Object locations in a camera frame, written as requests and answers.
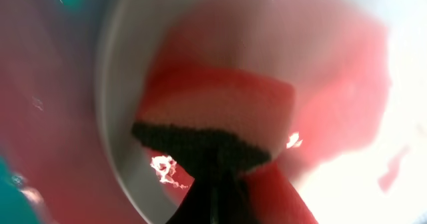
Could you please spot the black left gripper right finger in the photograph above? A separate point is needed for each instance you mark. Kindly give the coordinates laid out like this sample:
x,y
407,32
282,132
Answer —
x,y
231,204

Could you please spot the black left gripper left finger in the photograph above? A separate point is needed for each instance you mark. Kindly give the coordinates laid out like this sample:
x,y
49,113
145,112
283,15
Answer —
x,y
196,205

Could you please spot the green and pink sponge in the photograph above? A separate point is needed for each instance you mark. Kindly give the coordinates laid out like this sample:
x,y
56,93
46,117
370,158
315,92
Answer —
x,y
217,121

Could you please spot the light blue plastic plate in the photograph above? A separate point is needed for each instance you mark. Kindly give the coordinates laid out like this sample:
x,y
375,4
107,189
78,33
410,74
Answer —
x,y
356,150

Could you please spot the teal plastic tray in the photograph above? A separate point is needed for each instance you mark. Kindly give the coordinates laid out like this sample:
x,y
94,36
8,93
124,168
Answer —
x,y
52,166

